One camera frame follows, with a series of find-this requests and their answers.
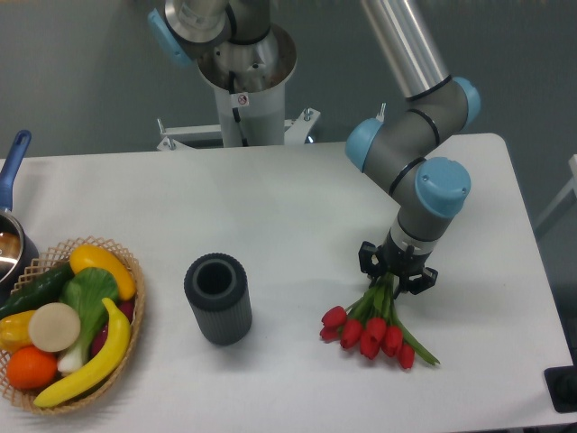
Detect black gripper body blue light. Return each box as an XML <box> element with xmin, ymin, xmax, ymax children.
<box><xmin>377</xmin><ymin>233</ymin><xmax>431</xmax><ymax>278</ymax></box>

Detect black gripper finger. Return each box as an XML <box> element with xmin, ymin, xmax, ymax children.
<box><xmin>358</xmin><ymin>241</ymin><xmax>383</xmax><ymax>285</ymax></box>
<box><xmin>393</xmin><ymin>267</ymin><xmax>438</xmax><ymax>299</ymax></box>

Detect red tulip bouquet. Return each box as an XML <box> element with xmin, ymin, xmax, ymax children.
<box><xmin>319</xmin><ymin>273</ymin><xmax>440</xmax><ymax>370</ymax></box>

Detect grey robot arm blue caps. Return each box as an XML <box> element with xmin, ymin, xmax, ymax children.
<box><xmin>147</xmin><ymin>1</ymin><xmax>481</xmax><ymax>295</ymax></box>

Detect dark grey ribbed vase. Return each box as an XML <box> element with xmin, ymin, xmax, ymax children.
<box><xmin>184</xmin><ymin>253</ymin><xmax>252</xmax><ymax>345</ymax></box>

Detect black device at table edge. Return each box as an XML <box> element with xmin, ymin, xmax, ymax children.
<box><xmin>544</xmin><ymin>365</ymin><xmax>576</xmax><ymax>413</ymax></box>

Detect dark red vegetable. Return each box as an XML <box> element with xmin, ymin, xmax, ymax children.
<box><xmin>90</xmin><ymin>300</ymin><xmax>134</xmax><ymax>358</ymax></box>

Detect yellow banana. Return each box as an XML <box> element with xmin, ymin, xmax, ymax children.
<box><xmin>33</xmin><ymin>298</ymin><xmax>131</xmax><ymax>409</ymax></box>

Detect yellow squash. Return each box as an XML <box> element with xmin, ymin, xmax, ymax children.
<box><xmin>69</xmin><ymin>244</ymin><xmax>136</xmax><ymax>301</ymax></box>

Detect green bok choy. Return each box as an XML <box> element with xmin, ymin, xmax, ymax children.
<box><xmin>58</xmin><ymin>267</ymin><xmax>119</xmax><ymax>376</ymax></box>

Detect woven wicker basket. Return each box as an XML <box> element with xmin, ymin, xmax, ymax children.
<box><xmin>1</xmin><ymin>235</ymin><xmax>145</xmax><ymax>415</ymax></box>

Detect beige round disc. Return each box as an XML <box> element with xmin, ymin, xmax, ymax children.
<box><xmin>28</xmin><ymin>302</ymin><xmax>80</xmax><ymax>353</ymax></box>

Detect dark green cucumber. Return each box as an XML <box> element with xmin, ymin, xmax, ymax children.
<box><xmin>1</xmin><ymin>262</ymin><xmax>74</xmax><ymax>318</ymax></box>

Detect orange fruit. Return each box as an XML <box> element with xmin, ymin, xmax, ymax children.
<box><xmin>6</xmin><ymin>345</ymin><xmax>57</xmax><ymax>390</ymax></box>

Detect yellow bell pepper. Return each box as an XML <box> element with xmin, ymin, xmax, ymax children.
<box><xmin>1</xmin><ymin>310</ymin><xmax>35</xmax><ymax>353</ymax></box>

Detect white furniture frame right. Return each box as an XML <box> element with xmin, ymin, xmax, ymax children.
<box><xmin>534</xmin><ymin>154</ymin><xmax>576</xmax><ymax>239</ymax></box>

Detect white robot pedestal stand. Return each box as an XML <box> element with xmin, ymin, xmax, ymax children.
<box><xmin>157</xmin><ymin>78</ymin><xmax>321</xmax><ymax>151</ymax></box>

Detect saucepan with blue handle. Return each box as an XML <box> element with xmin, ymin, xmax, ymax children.
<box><xmin>1</xmin><ymin>130</ymin><xmax>39</xmax><ymax>305</ymax></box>

